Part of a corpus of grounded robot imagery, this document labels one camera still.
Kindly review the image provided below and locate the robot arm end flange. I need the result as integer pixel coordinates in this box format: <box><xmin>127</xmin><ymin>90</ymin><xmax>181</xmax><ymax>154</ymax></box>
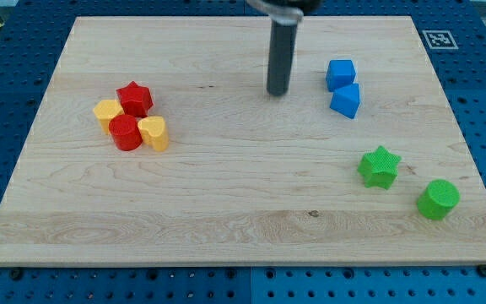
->
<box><xmin>246</xmin><ymin>0</ymin><xmax>323</xmax><ymax>25</ymax></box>

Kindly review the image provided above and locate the wooden board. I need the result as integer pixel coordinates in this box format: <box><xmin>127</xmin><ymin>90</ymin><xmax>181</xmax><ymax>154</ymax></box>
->
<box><xmin>0</xmin><ymin>16</ymin><xmax>486</xmax><ymax>268</ymax></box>

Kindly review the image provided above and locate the yellow heart block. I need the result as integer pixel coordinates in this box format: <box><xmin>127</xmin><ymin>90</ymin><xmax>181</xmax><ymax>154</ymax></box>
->
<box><xmin>138</xmin><ymin>116</ymin><xmax>169</xmax><ymax>151</ymax></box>

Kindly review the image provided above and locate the red star block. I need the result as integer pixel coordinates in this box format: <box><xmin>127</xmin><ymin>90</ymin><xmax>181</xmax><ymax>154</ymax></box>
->
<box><xmin>116</xmin><ymin>81</ymin><xmax>154</xmax><ymax>117</ymax></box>

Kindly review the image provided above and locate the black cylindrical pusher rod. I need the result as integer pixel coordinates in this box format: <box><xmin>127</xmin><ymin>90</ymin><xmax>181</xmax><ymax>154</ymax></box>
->
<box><xmin>267</xmin><ymin>20</ymin><xmax>297</xmax><ymax>96</ymax></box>

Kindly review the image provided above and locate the red cylinder block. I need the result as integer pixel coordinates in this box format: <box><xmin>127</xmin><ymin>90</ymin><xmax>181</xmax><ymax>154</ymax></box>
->
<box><xmin>109</xmin><ymin>114</ymin><xmax>143</xmax><ymax>151</ymax></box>

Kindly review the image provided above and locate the blue cube block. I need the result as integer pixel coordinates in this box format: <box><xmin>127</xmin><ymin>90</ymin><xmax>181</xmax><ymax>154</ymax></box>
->
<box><xmin>326</xmin><ymin>59</ymin><xmax>356</xmax><ymax>92</ymax></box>

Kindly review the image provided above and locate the green star block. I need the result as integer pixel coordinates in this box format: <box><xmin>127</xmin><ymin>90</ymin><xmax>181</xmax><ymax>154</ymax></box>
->
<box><xmin>357</xmin><ymin>145</ymin><xmax>402</xmax><ymax>190</ymax></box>

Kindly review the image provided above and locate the yellow pentagon block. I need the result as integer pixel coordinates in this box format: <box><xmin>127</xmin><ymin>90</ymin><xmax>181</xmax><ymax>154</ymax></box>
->
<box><xmin>93</xmin><ymin>100</ymin><xmax>124</xmax><ymax>134</ymax></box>

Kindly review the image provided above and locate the green cylinder block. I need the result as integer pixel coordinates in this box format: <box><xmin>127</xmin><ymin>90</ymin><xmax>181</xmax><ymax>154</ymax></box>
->
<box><xmin>417</xmin><ymin>179</ymin><xmax>461</xmax><ymax>220</ymax></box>

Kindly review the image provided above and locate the white fiducial marker tag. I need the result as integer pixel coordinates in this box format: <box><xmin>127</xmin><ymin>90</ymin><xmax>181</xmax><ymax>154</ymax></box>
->
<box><xmin>422</xmin><ymin>30</ymin><xmax>458</xmax><ymax>50</ymax></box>

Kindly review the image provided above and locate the black bolt front left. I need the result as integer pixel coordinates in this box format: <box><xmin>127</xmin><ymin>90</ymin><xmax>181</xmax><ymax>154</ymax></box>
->
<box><xmin>8</xmin><ymin>268</ymin><xmax>24</xmax><ymax>281</ymax></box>

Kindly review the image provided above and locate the black bolt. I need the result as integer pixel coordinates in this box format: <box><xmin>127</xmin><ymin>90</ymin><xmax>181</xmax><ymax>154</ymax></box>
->
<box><xmin>476</xmin><ymin>264</ymin><xmax>486</xmax><ymax>278</ymax></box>
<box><xmin>8</xmin><ymin>268</ymin><xmax>24</xmax><ymax>281</ymax></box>

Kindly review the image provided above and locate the black bolt front right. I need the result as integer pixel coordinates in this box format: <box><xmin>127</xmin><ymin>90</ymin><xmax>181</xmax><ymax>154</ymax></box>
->
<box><xmin>476</xmin><ymin>264</ymin><xmax>486</xmax><ymax>278</ymax></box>

